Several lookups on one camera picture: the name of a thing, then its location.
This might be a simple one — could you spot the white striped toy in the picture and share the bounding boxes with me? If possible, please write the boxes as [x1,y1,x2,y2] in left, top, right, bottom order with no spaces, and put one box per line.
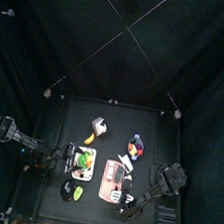
[109,189,123,204]

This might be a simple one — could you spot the green toy vegetable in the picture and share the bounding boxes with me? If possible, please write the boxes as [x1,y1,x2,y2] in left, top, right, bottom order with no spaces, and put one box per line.
[76,150,95,171]

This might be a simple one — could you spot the white square tray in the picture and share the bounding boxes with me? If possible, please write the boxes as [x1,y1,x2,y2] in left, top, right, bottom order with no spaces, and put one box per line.
[70,146,98,183]

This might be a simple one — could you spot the yellow toy banana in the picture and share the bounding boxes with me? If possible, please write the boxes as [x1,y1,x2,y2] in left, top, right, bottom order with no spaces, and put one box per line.
[82,132,97,147]

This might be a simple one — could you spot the pink rectangular tray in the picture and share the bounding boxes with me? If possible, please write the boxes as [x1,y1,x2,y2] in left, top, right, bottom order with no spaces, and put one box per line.
[96,158,128,205]

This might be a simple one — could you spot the black rectangular toy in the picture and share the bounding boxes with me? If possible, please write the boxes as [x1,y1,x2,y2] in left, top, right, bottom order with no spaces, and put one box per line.
[113,165,125,183]

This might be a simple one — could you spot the white block toy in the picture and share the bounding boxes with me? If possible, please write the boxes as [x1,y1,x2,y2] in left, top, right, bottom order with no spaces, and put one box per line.
[105,161,116,181]

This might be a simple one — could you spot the green toy lime slice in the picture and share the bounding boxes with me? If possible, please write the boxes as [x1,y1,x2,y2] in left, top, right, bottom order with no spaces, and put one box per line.
[72,185,84,203]

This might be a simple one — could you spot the white toy knife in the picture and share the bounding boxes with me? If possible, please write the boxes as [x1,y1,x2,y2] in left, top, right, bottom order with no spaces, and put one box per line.
[115,153,139,178]

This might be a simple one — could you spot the grey toy toaster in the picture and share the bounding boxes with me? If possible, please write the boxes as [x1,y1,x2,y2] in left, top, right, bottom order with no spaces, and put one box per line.
[89,115,109,138]

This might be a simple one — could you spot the white text label sticker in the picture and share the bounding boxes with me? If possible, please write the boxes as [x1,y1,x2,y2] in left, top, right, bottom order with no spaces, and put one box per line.
[155,203,179,224]

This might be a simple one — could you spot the colourful toy food pieces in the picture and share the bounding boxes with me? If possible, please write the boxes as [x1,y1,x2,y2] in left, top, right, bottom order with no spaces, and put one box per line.
[127,138,146,158]

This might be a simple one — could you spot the blue bowl with handles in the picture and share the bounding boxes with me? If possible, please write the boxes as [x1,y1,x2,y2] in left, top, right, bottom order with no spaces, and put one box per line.
[126,133,147,163]

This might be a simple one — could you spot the metal frame centre bracket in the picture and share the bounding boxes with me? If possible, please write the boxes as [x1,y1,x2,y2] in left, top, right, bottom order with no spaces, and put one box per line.
[107,97,120,106]

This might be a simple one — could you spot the metal frame corner bracket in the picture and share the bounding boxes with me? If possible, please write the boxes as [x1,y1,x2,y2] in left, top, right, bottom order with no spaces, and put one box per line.
[172,108,183,120]
[42,87,53,99]
[0,7,17,18]

